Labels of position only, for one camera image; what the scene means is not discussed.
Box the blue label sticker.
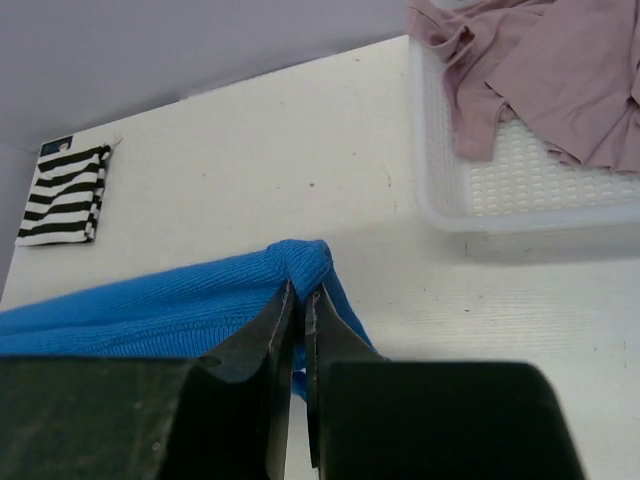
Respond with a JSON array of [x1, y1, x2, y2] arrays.
[[39, 135, 73, 157]]

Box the blue tank top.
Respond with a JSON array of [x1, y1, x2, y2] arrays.
[[0, 238, 391, 402]]

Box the white plastic basket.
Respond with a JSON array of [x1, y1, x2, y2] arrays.
[[407, 0, 640, 238]]

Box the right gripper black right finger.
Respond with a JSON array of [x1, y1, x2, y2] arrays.
[[304, 284, 383, 468]]

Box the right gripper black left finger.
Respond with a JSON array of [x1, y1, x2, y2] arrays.
[[199, 281, 295, 479]]

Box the pink garment in basket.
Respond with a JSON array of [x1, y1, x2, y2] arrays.
[[408, 1, 639, 174]]

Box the black white striped tank top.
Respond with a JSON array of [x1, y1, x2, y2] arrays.
[[15, 144, 113, 247]]

